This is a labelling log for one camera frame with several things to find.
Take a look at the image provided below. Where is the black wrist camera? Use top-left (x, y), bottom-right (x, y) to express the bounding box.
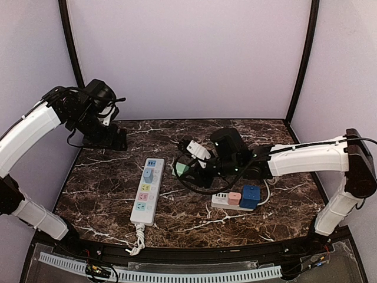
top-left (210, 128), bottom-right (246, 158)
top-left (84, 79), bottom-right (116, 110)

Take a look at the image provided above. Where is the white cable long strip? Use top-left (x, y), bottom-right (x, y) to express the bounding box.
top-left (125, 223), bottom-right (145, 256)

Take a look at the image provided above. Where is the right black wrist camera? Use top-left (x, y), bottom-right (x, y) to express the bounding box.
top-left (210, 128), bottom-right (246, 158)

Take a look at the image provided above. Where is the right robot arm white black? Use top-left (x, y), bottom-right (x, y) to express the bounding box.
top-left (173, 128), bottom-right (376, 237)

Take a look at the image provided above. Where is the pink plug adapter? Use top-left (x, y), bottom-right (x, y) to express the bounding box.
top-left (227, 192), bottom-right (242, 206)

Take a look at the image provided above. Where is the white coiled cable small strip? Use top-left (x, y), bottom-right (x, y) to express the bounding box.
top-left (257, 176), bottom-right (280, 206)

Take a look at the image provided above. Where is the white slotted cable duct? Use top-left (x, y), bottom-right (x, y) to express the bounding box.
top-left (38, 252), bottom-right (282, 283)

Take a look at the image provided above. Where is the small white power strip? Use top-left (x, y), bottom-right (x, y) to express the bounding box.
top-left (211, 192), bottom-right (254, 212)

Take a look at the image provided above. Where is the long white colourful power strip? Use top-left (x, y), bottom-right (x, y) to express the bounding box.
top-left (130, 158), bottom-right (165, 226)

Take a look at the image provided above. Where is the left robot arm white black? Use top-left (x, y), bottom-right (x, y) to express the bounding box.
top-left (1, 79), bottom-right (127, 241)

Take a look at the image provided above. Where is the black front table rail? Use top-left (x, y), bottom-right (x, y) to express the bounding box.
top-left (32, 228), bottom-right (336, 269)

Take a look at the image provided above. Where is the blue cube socket adapter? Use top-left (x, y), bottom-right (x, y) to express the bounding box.
top-left (239, 185), bottom-right (260, 209)

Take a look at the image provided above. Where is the green plug adapter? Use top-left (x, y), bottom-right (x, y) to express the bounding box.
top-left (172, 162), bottom-right (190, 177)

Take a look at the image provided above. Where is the light blue plug adapter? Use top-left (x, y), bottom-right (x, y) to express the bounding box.
top-left (143, 167), bottom-right (154, 184)

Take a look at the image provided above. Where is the left black frame post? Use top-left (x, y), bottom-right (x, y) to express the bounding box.
top-left (58, 0), bottom-right (85, 87)

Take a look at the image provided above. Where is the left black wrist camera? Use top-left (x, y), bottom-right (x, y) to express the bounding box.
top-left (84, 79), bottom-right (116, 110)

